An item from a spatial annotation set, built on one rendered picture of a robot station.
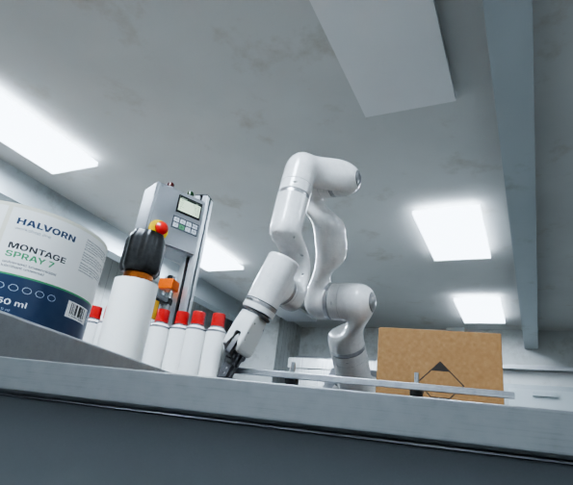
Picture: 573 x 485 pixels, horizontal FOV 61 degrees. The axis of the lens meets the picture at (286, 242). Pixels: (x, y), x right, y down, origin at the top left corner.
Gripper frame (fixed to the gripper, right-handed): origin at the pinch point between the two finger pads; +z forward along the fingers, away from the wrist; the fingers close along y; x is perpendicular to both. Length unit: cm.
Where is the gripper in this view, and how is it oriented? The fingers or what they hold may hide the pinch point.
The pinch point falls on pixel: (226, 372)
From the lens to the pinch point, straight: 121.3
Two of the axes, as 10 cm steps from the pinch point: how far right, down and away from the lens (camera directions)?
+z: -4.4, 8.6, -2.7
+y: -2.5, -4.0, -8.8
